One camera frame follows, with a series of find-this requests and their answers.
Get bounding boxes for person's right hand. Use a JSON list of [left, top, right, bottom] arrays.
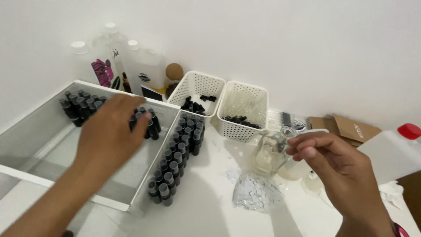
[[285, 132, 386, 225]]

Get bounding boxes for person's left hand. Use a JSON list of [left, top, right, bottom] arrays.
[[73, 94, 155, 180]]

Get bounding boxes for small bunch of black bottles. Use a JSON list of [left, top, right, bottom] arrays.
[[129, 107, 162, 141]]

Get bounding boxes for black card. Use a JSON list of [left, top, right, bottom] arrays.
[[140, 84, 164, 102]]

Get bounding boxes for small amber dropper bottle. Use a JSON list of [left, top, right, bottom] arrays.
[[122, 72, 132, 94]]

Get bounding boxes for white jug with oval label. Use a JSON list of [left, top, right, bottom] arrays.
[[126, 39, 167, 95]]

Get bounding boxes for long rows of black bottles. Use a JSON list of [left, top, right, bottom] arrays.
[[147, 113, 206, 207]]

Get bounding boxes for glass jar with cork ball lid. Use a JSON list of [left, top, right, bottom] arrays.
[[164, 63, 185, 99]]

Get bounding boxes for heap of black caps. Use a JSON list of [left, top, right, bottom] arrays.
[[180, 95, 218, 116]]

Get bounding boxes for cluster of black bottles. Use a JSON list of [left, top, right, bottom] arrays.
[[59, 89, 108, 127]]

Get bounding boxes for white perforated basket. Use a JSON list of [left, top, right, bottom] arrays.
[[217, 80, 269, 143], [167, 71, 227, 126]]

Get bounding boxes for white jug with pink label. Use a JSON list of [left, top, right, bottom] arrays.
[[70, 41, 116, 89]]

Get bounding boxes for tall clear bottle white cap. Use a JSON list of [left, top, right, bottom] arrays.
[[97, 22, 129, 90]]

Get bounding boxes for large white drawer tray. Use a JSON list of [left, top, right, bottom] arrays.
[[0, 79, 182, 214]]

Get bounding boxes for heap of black roller inserts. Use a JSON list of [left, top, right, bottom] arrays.
[[222, 115, 262, 130]]

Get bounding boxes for clear glass measuring jug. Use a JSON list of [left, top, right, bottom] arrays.
[[251, 126, 297, 177]]

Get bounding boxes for crumpled clear plastic wrap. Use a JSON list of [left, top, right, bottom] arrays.
[[225, 167, 285, 211]]

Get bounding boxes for clear plastic bag of parts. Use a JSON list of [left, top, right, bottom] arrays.
[[267, 109, 312, 133]]

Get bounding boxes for brown cardboard boxes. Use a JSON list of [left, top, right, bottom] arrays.
[[309, 113, 383, 147]]

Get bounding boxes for white jug with red cap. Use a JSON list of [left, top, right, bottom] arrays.
[[357, 123, 421, 185]]

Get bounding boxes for white crumpled tissue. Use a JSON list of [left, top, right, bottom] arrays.
[[378, 180, 406, 210]]

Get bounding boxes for pink wrist band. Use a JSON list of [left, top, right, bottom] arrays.
[[391, 222, 410, 237]]

